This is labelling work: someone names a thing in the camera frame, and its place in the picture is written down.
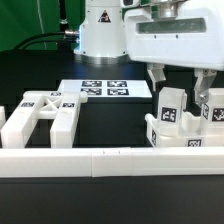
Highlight white side block left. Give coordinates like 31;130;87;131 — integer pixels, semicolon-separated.
0;106;6;130

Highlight small white tagged block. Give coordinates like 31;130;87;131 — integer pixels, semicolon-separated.
157;87;187;137

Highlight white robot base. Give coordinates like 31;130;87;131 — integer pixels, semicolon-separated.
74;0;128;65

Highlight white chair back frame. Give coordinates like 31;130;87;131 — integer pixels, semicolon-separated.
1;91;88;149

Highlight black base cable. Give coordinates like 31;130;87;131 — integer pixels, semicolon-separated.
13;29;81;51

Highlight white chair seat part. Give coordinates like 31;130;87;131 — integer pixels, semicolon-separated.
145;112;224;147

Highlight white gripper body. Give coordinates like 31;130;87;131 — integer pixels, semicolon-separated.
124;5;224;71

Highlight white obstacle fence bar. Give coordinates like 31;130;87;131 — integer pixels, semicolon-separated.
0;147;224;178

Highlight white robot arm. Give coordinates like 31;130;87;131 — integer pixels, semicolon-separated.
121;0;224;105

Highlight white tag sheet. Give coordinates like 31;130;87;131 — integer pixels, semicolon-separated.
58;79;152;99

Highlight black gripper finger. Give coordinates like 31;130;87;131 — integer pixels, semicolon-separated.
147;63;166;90
194;69;217;106

